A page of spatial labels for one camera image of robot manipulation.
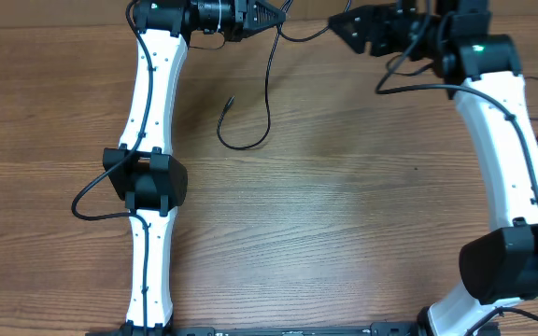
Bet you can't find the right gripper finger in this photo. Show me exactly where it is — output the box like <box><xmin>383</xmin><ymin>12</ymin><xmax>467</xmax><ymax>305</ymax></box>
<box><xmin>328</xmin><ymin>5</ymin><xmax>376</xmax><ymax>35</ymax></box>
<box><xmin>333</xmin><ymin>22</ymin><xmax>372</xmax><ymax>54</ymax></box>

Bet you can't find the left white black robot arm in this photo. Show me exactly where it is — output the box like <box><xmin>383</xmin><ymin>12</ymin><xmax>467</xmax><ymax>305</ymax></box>
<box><xmin>103</xmin><ymin>1</ymin><xmax>286</xmax><ymax>335</ymax></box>

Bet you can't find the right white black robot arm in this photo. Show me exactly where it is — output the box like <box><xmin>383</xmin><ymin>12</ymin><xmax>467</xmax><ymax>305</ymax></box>
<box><xmin>328</xmin><ymin>1</ymin><xmax>538</xmax><ymax>335</ymax></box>

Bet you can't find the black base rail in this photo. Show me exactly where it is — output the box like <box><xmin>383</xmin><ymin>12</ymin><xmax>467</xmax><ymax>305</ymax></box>
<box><xmin>169</xmin><ymin>322</ymin><xmax>429</xmax><ymax>336</ymax></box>

